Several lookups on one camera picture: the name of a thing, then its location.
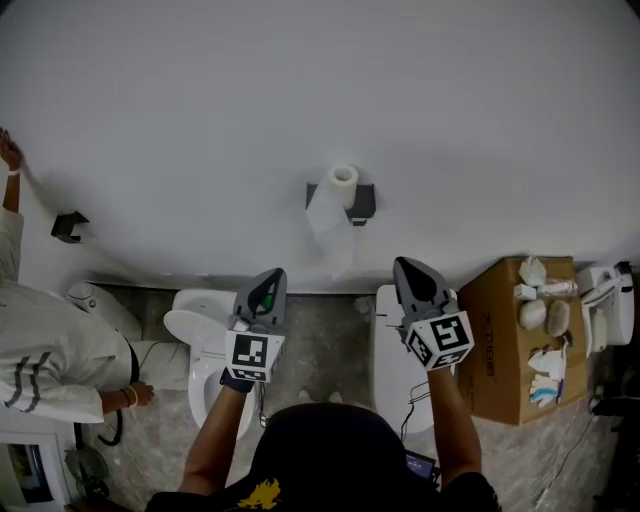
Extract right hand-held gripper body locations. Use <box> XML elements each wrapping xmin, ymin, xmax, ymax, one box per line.
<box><xmin>393</xmin><ymin>256</ymin><xmax>475</xmax><ymax>372</ymax></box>

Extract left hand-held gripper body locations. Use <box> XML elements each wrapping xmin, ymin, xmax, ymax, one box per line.
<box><xmin>224</xmin><ymin>267</ymin><xmax>290</xmax><ymax>384</ymax></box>

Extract black toilet paper holder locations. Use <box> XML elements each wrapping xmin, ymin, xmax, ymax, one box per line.
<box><xmin>306</xmin><ymin>182</ymin><xmax>376</xmax><ymax>227</ymax></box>

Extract white toilet paper roll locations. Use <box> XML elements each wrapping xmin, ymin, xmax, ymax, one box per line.
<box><xmin>305</xmin><ymin>162</ymin><xmax>361</xmax><ymax>280</ymax></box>

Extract person's right forearm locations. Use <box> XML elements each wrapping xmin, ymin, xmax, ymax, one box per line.
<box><xmin>425</xmin><ymin>365</ymin><xmax>484</xmax><ymax>492</ymax></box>

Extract person's left forearm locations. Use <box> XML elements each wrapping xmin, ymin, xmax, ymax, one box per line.
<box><xmin>178</xmin><ymin>382</ymin><xmax>260</xmax><ymax>496</ymax></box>

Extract white toilet with open lid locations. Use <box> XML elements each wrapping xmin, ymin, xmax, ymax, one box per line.
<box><xmin>163</xmin><ymin>287</ymin><xmax>262</xmax><ymax>442</ymax></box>

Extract white toilet with closed lid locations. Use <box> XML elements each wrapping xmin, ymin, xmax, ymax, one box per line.
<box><xmin>373</xmin><ymin>284</ymin><xmax>460</xmax><ymax>437</ymax></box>

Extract white toilet with side panel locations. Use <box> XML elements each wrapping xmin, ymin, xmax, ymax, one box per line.
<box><xmin>574</xmin><ymin>261</ymin><xmax>637</xmax><ymax>357</ymax></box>

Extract person's left hand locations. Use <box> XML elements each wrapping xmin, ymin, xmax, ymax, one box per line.
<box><xmin>219</xmin><ymin>367</ymin><xmax>257</xmax><ymax>394</ymax></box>

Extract brown cardboard box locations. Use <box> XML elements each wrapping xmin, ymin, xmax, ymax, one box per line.
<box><xmin>456</xmin><ymin>255</ymin><xmax>589</xmax><ymax>427</ymax></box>

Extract pale round sponge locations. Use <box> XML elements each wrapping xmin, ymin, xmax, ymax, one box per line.
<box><xmin>518</xmin><ymin>298</ymin><xmax>548</xmax><ymax>331</ymax></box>

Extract white cleaning gloves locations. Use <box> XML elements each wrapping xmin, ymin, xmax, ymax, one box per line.
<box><xmin>526</xmin><ymin>335</ymin><xmax>571</xmax><ymax>409</ymax></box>

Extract white plastic packet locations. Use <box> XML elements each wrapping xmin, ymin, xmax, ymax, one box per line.
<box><xmin>517</xmin><ymin>255</ymin><xmax>548</xmax><ymax>288</ymax></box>

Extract brown round sponge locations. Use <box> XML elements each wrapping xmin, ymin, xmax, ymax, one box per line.
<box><xmin>544</xmin><ymin>299</ymin><xmax>572</xmax><ymax>338</ymax></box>

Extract pink and white tube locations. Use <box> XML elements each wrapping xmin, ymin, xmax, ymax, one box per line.
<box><xmin>537</xmin><ymin>279</ymin><xmax>579</xmax><ymax>297</ymax></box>

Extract small dark screen device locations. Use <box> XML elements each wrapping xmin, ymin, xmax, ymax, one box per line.
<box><xmin>403</xmin><ymin>449</ymin><xmax>442</xmax><ymax>490</ymax></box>

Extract person's black shirt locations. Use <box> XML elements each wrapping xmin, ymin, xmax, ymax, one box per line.
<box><xmin>144</xmin><ymin>402</ymin><xmax>503</xmax><ymax>512</ymax></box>

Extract black equipment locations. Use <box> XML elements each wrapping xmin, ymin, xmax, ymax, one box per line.
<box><xmin>591</xmin><ymin>367</ymin><xmax>640</xmax><ymax>419</ymax></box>

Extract white cabinet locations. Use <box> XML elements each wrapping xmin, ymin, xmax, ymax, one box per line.
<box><xmin>0</xmin><ymin>403</ymin><xmax>77</xmax><ymax>507</ymax></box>

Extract thin black cable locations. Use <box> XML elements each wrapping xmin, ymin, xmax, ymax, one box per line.
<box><xmin>398</xmin><ymin>380</ymin><xmax>432</xmax><ymax>442</ymax></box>

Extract black hose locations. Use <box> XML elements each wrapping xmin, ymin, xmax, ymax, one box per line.
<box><xmin>96</xmin><ymin>408</ymin><xmax>125</xmax><ymax>448</ymax></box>

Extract grey floor cable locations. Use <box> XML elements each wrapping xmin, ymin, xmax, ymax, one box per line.
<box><xmin>533</xmin><ymin>413</ymin><xmax>601</xmax><ymax>504</ymax></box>

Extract empty black wall holder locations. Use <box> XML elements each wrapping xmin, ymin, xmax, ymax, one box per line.
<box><xmin>50</xmin><ymin>210</ymin><xmax>91</xmax><ymax>245</ymax></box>

